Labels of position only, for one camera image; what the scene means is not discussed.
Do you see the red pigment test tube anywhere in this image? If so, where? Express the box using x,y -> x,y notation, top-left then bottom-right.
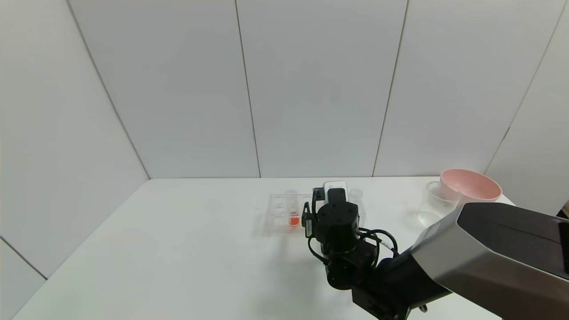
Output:
284,190 -> 300,228

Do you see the clear plastic beaker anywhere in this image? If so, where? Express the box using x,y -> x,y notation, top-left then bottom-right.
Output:
418,181 -> 461,227

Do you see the clear plastic test tube rack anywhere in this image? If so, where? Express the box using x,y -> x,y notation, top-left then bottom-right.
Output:
265,192 -> 366,236

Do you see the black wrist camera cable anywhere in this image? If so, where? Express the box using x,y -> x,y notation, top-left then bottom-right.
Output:
307,228 -> 399,267

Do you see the pink plastic bowl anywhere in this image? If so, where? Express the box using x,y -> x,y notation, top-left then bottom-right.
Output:
439,168 -> 503,206

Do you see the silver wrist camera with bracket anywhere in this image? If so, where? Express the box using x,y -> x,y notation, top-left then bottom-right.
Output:
323,180 -> 349,202

